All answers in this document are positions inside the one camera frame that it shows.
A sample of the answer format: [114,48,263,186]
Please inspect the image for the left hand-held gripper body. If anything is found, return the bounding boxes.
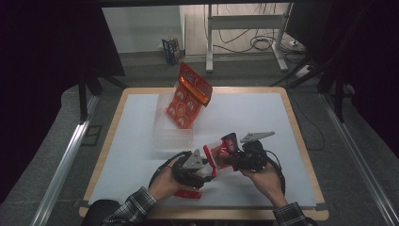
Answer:
[170,148,212,190]

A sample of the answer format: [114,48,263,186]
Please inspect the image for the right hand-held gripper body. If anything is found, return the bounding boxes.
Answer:
[233,130,277,173]

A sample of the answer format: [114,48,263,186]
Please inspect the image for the small clear red-trimmed packet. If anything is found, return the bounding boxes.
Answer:
[202,133,240,178]

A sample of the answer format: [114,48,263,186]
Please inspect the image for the clear plastic rack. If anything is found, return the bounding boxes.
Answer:
[152,92,195,153]

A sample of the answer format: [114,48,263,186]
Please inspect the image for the large orange seasoning packet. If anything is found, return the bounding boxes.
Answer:
[165,61,214,130]

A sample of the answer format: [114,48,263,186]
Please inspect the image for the person's left hand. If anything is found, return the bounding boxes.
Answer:
[147,157,201,202]

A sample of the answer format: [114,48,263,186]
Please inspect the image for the person's right hand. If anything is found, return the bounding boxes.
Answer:
[239,162,288,209]

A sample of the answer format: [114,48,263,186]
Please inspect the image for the small red packet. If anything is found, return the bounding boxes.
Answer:
[173,189,202,200]

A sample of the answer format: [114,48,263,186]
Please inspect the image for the white table mat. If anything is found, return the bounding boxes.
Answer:
[88,92,318,208]

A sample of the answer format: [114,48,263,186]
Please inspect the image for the white power strip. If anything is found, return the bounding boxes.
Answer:
[295,63,314,79]

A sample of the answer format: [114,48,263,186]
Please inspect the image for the person's dark clothing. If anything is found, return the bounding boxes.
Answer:
[80,199,127,226]

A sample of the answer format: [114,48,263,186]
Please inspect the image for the black metal stand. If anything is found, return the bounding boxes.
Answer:
[77,73,129,124]
[270,46,349,124]

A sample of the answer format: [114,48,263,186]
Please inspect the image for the blue box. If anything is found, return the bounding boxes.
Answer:
[161,37,184,66]

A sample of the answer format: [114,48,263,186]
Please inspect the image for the black curtain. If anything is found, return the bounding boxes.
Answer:
[0,0,127,203]
[284,0,399,150]

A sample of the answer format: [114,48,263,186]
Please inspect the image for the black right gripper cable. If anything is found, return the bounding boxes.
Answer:
[264,149,287,196]

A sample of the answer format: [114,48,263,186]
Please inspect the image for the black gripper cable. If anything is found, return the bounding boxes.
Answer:
[264,149,287,196]
[148,151,192,190]

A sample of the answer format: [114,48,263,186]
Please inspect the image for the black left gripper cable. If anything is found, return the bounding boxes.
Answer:
[148,151,192,190]

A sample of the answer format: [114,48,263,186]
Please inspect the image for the thin black floor cable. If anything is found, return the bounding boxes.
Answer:
[288,92,326,152]

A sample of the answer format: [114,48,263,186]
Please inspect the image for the black cables on floor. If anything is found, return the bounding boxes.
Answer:
[215,3,285,55]

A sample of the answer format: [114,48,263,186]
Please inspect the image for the aluminium rail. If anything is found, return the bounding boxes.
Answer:
[30,94,100,226]
[319,93,399,226]

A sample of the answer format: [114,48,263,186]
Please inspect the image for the white metal desk frame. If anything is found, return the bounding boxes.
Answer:
[204,3,295,73]

